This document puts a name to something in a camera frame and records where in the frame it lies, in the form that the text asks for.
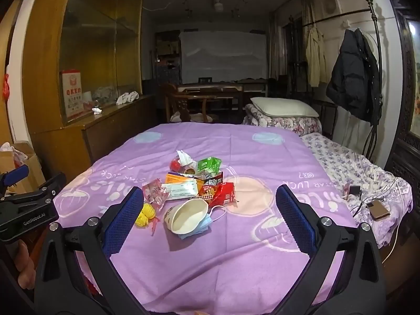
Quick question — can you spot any black red snack bag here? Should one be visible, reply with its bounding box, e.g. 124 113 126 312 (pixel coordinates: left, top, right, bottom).
197 177 224 201

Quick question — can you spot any white sheet covered board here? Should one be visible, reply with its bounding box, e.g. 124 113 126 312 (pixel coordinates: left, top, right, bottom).
180 30 268 84

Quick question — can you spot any cardboard box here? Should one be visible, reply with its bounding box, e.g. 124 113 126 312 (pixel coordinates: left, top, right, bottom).
0 142 46 194

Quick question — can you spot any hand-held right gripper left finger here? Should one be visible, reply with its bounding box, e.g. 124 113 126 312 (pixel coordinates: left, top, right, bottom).
34 186 148 315

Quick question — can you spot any red snack wrapper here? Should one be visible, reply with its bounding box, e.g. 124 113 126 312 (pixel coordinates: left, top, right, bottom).
208 181 236 208

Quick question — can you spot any blue face mask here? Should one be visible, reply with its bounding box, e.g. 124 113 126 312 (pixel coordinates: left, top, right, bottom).
179 205 227 240

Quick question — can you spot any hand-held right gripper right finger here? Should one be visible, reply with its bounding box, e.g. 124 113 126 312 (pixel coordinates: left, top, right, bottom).
275 185 386 315

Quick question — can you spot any white tissue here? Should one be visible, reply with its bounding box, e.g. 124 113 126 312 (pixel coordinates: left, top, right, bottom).
176 150 197 169

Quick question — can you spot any wooden desk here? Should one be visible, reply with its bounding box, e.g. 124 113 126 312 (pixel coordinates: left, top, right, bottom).
175 79 268 112

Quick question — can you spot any cream pillow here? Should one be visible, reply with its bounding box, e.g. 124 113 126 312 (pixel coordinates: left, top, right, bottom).
250 97 319 118

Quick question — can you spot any purple floral bedsheet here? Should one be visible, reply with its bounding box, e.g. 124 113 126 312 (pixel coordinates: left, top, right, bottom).
300 133 413 248

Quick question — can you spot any yellow foam net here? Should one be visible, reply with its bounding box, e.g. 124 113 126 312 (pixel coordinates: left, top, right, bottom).
135 202 157 228

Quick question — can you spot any black puffer jacket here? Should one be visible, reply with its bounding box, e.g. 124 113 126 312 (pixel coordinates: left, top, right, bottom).
326 28 381 123

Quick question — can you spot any beige coat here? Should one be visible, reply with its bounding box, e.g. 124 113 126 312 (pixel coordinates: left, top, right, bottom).
305 26 329 86

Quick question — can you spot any white crumpled cloth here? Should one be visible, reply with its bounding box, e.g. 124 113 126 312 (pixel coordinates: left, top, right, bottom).
116 90 140 106

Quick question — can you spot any person's left hand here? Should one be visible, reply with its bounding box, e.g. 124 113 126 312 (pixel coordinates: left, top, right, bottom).
18 239 35 291

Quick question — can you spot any carved wooden chair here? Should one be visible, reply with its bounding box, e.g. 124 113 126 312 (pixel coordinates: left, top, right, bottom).
163 83 220 123

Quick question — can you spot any white plastic bag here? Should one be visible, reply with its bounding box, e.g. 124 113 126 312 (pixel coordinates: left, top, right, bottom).
0 143 27 169

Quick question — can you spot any orange medicine box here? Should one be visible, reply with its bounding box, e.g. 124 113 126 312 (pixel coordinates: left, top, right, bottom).
165 172 206 185

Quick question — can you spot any dark bookshelf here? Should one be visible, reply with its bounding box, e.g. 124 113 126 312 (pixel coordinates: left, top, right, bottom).
154 29 182 86

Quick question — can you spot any white standing fan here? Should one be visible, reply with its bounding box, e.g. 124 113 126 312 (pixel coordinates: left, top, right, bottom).
359 28 378 60

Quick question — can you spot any white green medicine box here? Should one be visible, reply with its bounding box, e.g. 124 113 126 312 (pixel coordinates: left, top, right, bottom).
161 182 199 201

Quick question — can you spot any purple printed blanket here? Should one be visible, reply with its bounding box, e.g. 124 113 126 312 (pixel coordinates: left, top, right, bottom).
52 122 358 312

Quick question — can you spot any metal coat rack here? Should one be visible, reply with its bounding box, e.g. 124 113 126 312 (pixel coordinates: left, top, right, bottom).
302 0 384 165

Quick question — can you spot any pink wrapper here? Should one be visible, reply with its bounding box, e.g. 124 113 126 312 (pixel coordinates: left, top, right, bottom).
142 179 169 211

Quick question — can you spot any brown phone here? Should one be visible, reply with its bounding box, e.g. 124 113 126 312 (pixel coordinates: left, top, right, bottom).
367 199 391 220

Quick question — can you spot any paper bowl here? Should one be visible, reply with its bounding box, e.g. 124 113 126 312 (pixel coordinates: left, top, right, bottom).
164 198 209 235

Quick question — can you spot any carton with blue print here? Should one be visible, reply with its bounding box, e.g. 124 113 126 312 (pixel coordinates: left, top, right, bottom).
196 156 223 175

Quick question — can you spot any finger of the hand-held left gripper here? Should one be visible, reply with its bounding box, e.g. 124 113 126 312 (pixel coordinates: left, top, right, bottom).
31 172 67 212
0 165 29 201

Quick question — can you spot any folded floral quilt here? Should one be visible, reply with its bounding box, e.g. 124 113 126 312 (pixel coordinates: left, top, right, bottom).
244 104 323 136

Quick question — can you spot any metal bed headboard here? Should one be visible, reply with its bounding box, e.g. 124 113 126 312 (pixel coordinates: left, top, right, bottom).
320 102 338 140

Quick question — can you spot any dark carved wooden frame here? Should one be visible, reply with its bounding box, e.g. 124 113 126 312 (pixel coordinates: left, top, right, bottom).
384 0 420 184

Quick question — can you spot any wooden glass cabinet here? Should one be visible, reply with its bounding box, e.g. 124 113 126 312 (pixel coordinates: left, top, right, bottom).
29 0 158 171

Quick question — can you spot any beige curtain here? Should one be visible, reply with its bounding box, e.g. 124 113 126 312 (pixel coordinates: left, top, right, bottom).
269 10 290 80

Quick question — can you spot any red white sign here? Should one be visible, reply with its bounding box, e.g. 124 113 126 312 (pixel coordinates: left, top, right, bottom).
60 70 86 122

